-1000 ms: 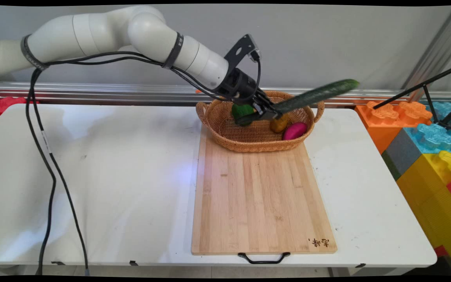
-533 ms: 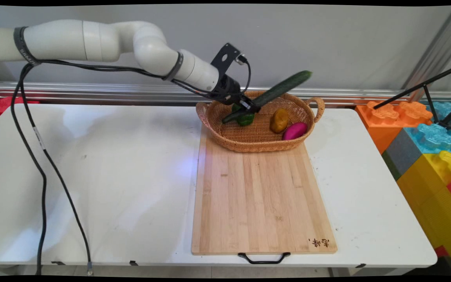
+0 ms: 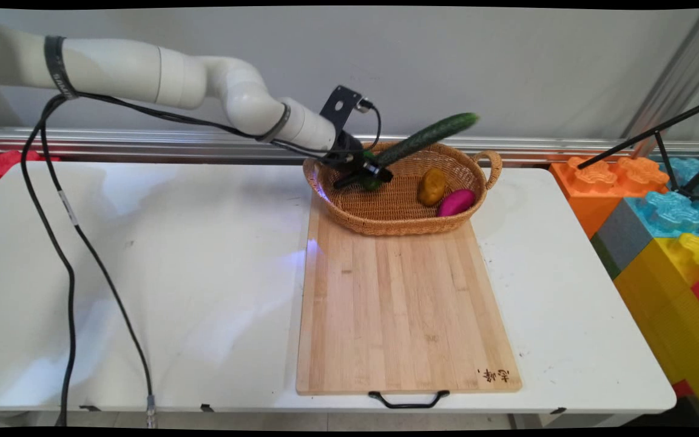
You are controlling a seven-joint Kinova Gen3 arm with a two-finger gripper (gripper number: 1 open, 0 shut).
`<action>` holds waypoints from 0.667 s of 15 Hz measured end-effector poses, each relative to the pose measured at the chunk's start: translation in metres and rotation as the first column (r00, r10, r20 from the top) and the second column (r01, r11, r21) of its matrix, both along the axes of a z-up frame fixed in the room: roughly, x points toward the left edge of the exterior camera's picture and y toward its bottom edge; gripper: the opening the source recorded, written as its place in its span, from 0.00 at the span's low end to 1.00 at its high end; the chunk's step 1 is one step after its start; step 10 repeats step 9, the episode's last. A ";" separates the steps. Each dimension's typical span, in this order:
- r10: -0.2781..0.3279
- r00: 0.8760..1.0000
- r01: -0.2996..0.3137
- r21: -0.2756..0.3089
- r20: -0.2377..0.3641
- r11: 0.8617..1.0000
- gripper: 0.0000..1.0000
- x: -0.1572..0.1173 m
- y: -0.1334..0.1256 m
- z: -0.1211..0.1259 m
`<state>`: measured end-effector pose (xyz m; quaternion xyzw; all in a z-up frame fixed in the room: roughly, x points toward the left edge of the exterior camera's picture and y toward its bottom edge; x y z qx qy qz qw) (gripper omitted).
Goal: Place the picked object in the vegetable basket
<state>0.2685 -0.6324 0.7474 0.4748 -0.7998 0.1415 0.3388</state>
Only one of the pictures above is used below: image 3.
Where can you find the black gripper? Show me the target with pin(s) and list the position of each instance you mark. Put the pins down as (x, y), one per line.
(349, 158)

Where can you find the long dark green cucumber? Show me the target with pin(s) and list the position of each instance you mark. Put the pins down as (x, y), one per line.
(428, 136)

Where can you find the red block behind arm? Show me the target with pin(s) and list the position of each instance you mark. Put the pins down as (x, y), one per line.
(6, 162)

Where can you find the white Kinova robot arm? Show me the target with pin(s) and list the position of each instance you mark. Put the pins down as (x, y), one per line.
(143, 73)

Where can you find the brown potato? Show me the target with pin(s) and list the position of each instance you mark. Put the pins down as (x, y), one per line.
(432, 186)

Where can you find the magenta sweet potato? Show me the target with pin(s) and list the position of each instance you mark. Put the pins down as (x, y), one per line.
(456, 203)

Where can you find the wooden cutting board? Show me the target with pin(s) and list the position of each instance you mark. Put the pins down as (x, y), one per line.
(398, 303)

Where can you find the orange giant building block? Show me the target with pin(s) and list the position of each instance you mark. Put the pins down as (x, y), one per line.
(592, 188)

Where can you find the grey giant building block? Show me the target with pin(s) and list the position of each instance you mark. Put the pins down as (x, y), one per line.
(622, 237)

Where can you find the blue giant building block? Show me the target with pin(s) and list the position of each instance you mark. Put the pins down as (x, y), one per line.
(674, 209)

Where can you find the black tripod stand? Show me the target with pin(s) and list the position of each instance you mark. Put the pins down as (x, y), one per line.
(677, 155)

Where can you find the yellow giant building block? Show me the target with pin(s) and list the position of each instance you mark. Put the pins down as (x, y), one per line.
(671, 303)

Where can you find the black silver wrist camera box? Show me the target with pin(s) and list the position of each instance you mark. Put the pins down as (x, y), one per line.
(340, 109)

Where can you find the aluminium rail along wall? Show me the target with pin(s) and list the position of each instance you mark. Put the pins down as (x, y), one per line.
(143, 142)

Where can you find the slanted aluminium profile post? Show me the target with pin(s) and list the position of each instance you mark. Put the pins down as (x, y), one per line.
(677, 79)

